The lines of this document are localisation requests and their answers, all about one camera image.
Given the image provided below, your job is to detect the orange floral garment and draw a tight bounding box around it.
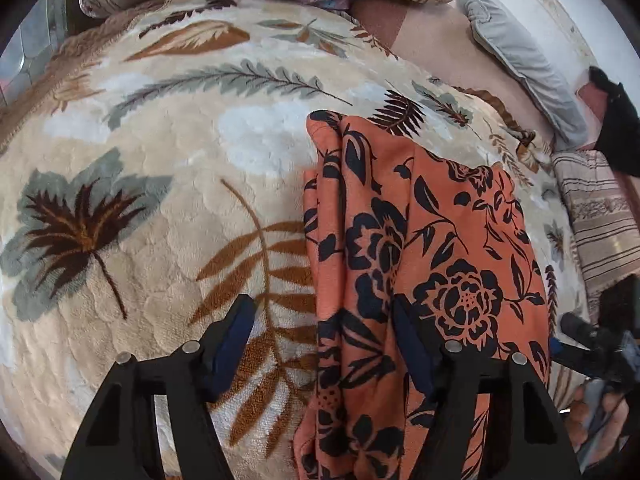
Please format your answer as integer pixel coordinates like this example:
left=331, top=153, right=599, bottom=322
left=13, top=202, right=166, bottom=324
left=293, top=110, right=550, bottom=479

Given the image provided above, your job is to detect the right hand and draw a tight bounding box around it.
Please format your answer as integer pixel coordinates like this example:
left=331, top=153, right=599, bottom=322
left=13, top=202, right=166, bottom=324
left=564, top=379, right=629, bottom=471

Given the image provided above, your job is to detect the striped patterned pillow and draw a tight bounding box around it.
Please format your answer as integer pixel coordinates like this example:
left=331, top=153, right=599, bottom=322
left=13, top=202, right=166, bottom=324
left=552, top=151, right=639, bottom=310

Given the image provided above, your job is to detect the black cloth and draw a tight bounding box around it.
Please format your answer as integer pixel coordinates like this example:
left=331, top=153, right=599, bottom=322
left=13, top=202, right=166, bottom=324
left=589, top=66, right=640, bottom=178

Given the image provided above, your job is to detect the grey-blue pillow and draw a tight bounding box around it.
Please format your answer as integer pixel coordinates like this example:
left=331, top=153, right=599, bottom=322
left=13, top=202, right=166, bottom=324
left=457, top=0, right=589, bottom=151

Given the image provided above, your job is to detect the beige leaf-pattern blanket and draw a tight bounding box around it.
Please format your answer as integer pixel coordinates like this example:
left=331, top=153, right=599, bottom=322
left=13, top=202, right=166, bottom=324
left=1, top=0, right=587, bottom=479

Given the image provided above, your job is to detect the pink checked bed sheet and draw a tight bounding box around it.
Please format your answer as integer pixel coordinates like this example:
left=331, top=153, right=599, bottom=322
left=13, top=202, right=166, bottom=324
left=350, top=0, right=553, bottom=141

